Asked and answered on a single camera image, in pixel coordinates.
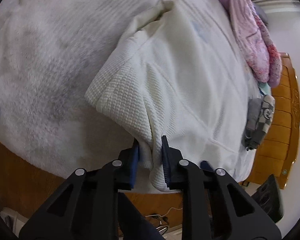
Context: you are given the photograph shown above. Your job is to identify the wooden headboard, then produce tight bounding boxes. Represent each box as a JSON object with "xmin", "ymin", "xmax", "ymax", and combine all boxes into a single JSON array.
[{"xmin": 243, "ymin": 53, "xmax": 300, "ymax": 189}]

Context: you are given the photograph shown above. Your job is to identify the purple floral quilt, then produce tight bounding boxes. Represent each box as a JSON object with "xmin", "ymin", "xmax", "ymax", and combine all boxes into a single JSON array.
[{"xmin": 219, "ymin": 0, "xmax": 282, "ymax": 88}]

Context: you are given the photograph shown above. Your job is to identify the white knit sweater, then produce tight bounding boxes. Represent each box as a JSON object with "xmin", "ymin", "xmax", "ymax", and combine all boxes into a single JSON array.
[{"xmin": 85, "ymin": 0, "xmax": 258, "ymax": 192}]

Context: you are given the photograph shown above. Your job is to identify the pale patterned bed sheet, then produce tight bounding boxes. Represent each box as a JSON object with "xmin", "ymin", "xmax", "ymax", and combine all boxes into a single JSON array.
[{"xmin": 0, "ymin": 0, "xmax": 244, "ymax": 177}]

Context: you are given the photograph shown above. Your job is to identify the grey printed folded garment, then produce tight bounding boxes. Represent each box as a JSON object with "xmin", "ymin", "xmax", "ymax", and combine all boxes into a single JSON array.
[{"xmin": 243, "ymin": 94, "xmax": 275, "ymax": 151}]

